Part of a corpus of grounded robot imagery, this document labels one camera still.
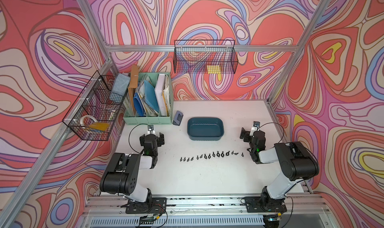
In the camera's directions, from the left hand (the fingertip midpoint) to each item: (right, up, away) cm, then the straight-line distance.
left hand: (153, 133), depth 93 cm
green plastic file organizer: (-5, +11, +13) cm, 18 cm away
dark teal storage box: (+34, +2, +10) cm, 36 cm away
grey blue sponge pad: (-15, +27, -12) cm, 33 cm away
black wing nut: (+52, -12, -2) cm, 53 cm away
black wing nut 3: (+28, -14, -3) cm, 32 cm away
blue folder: (-2, +22, +2) cm, 22 cm away
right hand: (+63, +1, +3) cm, 63 cm away
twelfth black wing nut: (+22, -15, -5) cm, 27 cm away
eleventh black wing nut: (+25, -15, -4) cm, 29 cm away
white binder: (+6, +27, -3) cm, 28 cm away
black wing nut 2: (+30, -13, -3) cm, 33 cm away
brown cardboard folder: (-9, +30, -9) cm, 32 cm away
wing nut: (+50, -11, -2) cm, 51 cm away
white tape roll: (-24, +8, -28) cm, 38 cm away
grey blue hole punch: (+15, +10, +11) cm, 21 cm away
